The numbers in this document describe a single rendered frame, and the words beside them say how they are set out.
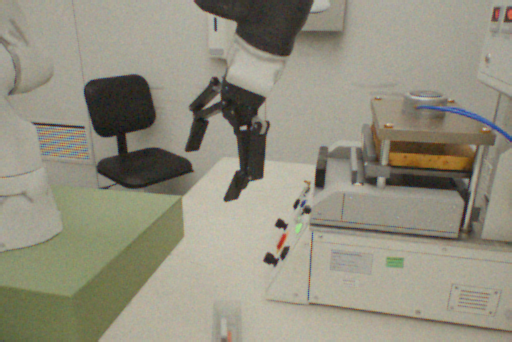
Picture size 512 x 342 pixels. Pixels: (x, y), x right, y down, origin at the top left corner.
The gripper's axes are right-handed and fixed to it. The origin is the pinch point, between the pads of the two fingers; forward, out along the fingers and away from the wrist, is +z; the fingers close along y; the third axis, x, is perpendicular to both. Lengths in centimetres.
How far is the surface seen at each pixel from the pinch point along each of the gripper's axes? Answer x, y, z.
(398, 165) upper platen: -25.0, -19.0, -12.6
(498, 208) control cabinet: -30.4, -34.9, -15.9
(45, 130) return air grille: -44, 199, 152
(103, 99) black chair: -53, 145, 89
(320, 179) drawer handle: -19.4, -10.1, -2.1
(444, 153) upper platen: -30.2, -22.5, -17.5
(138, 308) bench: 12.0, -6.8, 28.5
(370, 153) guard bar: -21.6, -14.7, -12.4
